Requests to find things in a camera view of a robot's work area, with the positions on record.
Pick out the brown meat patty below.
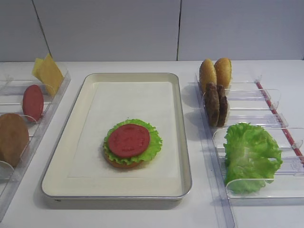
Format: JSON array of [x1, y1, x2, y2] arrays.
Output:
[[217, 85, 228, 127], [204, 82, 219, 127]]

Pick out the lettuce leaf on tray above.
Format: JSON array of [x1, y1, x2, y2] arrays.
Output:
[[103, 119, 162, 164]]

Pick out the tomato slice on tray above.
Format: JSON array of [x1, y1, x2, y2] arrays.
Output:
[[107, 124, 150, 158]]

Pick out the large lettuce leaf in rack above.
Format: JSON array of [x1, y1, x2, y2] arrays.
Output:
[[224, 123, 283, 194]]

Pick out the front yellow cheese slice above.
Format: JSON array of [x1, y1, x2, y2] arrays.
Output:
[[38, 54, 64, 98]]

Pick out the tomato slice in left rack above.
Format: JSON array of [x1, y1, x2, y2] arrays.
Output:
[[22, 85, 44, 122]]

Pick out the rear pale cheese slice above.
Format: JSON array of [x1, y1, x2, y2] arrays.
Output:
[[32, 58, 44, 80]]

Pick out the metal baking tray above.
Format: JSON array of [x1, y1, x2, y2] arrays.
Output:
[[41, 73, 192, 200]]

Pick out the bottom bun on tray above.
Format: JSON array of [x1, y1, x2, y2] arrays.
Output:
[[104, 153, 142, 169]]

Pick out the left top bun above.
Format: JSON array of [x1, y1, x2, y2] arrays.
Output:
[[199, 58, 217, 92]]

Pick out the right top bun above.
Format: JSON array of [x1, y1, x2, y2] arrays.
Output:
[[214, 57, 232, 89]]

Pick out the right clear acrylic rack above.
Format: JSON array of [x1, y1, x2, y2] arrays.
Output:
[[193, 73, 304, 228]]

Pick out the clear acrylic rack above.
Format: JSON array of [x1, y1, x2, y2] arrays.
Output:
[[0, 62, 71, 218], [193, 73, 304, 228]]

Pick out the red straw rod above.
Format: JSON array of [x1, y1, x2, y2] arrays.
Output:
[[255, 80, 303, 156]]

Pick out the left clear acrylic rack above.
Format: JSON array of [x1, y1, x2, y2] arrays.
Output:
[[0, 62, 71, 218]]

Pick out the brown bun in left rack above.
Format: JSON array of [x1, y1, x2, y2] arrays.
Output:
[[0, 113, 29, 168]]

